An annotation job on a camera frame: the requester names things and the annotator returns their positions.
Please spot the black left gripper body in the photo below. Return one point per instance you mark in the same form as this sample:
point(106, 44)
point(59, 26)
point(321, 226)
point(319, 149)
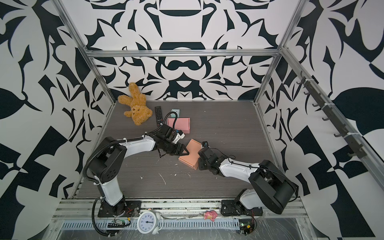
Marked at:
point(170, 147)

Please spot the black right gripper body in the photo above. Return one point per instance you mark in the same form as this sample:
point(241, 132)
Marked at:
point(209, 166)

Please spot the orange cardboard box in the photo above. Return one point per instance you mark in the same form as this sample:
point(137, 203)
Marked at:
point(192, 159)

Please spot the pink cardboard box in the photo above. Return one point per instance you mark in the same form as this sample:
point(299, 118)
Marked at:
point(181, 124)

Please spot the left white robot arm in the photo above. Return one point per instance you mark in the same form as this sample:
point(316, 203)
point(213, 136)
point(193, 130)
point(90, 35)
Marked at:
point(103, 165)

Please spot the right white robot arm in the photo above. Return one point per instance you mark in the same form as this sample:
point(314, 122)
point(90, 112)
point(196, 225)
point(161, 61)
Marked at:
point(270, 187)

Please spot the black remote control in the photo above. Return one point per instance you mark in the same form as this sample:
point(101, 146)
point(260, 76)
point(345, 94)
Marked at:
point(159, 115)

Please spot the small teal alarm clock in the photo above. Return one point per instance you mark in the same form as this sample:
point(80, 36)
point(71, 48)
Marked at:
point(175, 113)

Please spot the brown plush bunny toy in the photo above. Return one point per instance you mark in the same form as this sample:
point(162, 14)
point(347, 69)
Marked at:
point(139, 111)

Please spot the small pink toy figure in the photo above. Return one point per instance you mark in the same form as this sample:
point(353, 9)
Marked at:
point(210, 215)

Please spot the right green circuit board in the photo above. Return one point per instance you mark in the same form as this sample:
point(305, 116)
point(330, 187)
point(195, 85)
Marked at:
point(247, 226)

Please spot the green circuit board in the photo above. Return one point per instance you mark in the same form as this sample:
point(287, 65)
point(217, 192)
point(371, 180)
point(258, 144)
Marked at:
point(247, 226)
point(119, 223)

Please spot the white round alarm clock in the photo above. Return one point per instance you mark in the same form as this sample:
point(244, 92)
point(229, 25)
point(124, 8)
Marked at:
point(150, 222)

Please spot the left green circuit board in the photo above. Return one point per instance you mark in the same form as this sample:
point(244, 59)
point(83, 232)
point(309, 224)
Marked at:
point(119, 223)

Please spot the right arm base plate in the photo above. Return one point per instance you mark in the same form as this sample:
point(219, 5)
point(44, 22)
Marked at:
point(235, 208)

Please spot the white slotted cable duct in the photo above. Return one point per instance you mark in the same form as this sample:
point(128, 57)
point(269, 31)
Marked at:
point(186, 224)

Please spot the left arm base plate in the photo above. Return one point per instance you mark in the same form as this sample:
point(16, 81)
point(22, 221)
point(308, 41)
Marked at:
point(122, 209)

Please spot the black wall hook rail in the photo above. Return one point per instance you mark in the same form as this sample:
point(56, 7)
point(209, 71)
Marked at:
point(334, 115)

